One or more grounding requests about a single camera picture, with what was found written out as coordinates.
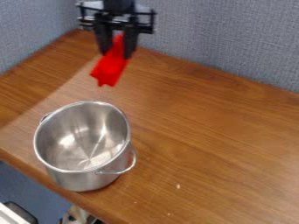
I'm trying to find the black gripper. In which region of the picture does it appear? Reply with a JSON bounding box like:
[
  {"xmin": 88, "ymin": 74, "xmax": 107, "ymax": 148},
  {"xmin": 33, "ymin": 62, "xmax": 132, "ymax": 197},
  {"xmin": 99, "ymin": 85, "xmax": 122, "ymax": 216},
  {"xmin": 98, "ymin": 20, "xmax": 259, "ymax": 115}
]
[{"xmin": 76, "ymin": 0, "xmax": 156, "ymax": 59}]

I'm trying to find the silver metal pot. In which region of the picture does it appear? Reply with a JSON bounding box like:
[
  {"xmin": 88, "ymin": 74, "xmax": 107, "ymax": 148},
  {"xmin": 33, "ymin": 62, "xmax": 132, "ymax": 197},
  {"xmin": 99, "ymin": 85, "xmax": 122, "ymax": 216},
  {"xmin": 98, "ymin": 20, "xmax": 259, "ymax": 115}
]
[{"xmin": 32, "ymin": 101, "xmax": 136, "ymax": 192}]

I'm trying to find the white patterned object under table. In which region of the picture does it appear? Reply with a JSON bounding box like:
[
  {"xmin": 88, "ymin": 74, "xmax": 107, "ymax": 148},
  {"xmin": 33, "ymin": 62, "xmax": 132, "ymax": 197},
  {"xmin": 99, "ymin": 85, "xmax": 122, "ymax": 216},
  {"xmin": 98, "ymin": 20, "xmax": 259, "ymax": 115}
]
[{"xmin": 58, "ymin": 206, "xmax": 106, "ymax": 224}]

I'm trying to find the red elongated object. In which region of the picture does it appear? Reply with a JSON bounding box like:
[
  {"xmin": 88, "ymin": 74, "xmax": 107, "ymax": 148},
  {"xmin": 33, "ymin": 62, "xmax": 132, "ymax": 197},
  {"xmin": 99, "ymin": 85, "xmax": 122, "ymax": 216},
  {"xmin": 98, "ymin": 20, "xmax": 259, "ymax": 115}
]
[{"xmin": 90, "ymin": 34, "xmax": 130, "ymax": 87}]

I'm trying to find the black and white object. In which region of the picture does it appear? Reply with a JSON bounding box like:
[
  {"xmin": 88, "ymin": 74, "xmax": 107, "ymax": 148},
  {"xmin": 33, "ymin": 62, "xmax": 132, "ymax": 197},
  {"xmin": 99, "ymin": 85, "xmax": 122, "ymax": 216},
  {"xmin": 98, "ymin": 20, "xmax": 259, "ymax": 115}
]
[{"xmin": 0, "ymin": 201, "xmax": 39, "ymax": 224}]

